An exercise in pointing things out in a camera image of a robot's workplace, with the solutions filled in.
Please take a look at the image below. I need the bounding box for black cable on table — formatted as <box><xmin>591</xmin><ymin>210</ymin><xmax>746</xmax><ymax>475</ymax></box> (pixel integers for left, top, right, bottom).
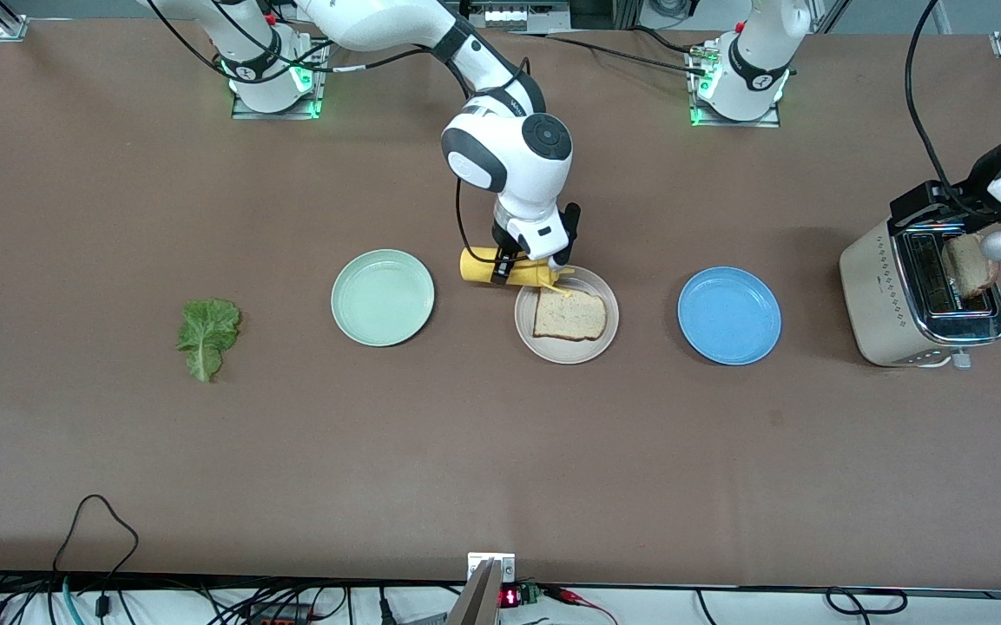
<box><xmin>509</xmin><ymin>26</ymin><xmax>714</xmax><ymax>77</ymax></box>

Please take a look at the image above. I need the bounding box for black coiled cable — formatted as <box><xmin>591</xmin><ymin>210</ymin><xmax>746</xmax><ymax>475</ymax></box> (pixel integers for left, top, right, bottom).
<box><xmin>826</xmin><ymin>588</ymin><xmax>909</xmax><ymax>615</ymax></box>

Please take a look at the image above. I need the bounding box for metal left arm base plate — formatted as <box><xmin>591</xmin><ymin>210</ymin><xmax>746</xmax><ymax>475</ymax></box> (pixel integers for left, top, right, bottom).
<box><xmin>689</xmin><ymin>48</ymin><xmax>783</xmax><ymax>129</ymax></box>

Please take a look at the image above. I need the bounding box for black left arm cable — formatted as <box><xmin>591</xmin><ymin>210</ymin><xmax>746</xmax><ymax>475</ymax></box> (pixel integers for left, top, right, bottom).
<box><xmin>904</xmin><ymin>0</ymin><xmax>987</xmax><ymax>209</ymax></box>

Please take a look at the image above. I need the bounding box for beige plate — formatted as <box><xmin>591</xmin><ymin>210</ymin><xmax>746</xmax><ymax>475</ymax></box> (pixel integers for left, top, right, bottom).
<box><xmin>514</xmin><ymin>265</ymin><xmax>620</xmax><ymax>365</ymax></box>

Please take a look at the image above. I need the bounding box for blue plate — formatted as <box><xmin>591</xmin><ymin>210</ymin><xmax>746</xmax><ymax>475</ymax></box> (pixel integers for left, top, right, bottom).
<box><xmin>677</xmin><ymin>266</ymin><xmax>782</xmax><ymax>366</ymax></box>

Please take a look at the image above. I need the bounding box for beige chrome toaster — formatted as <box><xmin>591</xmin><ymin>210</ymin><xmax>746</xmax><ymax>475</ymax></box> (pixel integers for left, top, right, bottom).
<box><xmin>839</xmin><ymin>208</ymin><xmax>1001</xmax><ymax>372</ymax></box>

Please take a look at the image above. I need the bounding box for black looped usb cable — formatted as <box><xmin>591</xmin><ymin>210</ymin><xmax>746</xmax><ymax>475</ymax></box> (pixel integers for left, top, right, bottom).
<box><xmin>53</xmin><ymin>495</ymin><xmax>139</xmax><ymax>619</ymax></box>

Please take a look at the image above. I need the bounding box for square bread slice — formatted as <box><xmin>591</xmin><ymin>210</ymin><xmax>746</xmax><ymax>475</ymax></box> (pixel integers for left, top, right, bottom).
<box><xmin>533</xmin><ymin>289</ymin><xmax>608</xmax><ymax>342</ymax></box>

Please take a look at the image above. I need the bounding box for yellow mustard squeeze bottle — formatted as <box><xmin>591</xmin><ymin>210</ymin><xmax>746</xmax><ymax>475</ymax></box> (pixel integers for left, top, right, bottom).
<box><xmin>460</xmin><ymin>247</ymin><xmax>576</xmax><ymax>300</ymax></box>

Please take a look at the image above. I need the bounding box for black box with lights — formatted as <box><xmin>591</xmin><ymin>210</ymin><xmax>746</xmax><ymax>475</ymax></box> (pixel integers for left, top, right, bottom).
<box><xmin>461</xmin><ymin>0</ymin><xmax>572</xmax><ymax>32</ymax></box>

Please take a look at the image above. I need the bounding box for green lettuce leaf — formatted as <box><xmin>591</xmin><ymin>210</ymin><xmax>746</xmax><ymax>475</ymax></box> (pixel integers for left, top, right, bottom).
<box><xmin>175</xmin><ymin>298</ymin><xmax>242</xmax><ymax>384</ymax></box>

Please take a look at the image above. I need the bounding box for red clip wire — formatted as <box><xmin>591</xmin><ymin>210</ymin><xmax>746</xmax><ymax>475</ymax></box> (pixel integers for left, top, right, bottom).
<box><xmin>543</xmin><ymin>586</ymin><xmax>618</xmax><ymax>625</ymax></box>

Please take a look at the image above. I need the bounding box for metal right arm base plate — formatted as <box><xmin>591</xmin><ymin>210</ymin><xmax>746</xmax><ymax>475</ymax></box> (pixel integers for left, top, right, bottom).
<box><xmin>231</xmin><ymin>35</ymin><xmax>328</xmax><ymax>121</ymax></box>

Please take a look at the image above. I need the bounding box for mint green plate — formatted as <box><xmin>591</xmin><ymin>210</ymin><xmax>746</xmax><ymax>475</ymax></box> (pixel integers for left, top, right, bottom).
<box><xmin>331</xmin><ymin>249</ymin><xmax>436</xmax><ymax>348</ymax></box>

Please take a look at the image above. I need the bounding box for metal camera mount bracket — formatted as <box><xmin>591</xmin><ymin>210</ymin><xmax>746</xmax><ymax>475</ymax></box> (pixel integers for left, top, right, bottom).
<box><xmin>446</xmin><ymin>553</ymin><xmax>518</xmax><ymax>625</ymax></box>

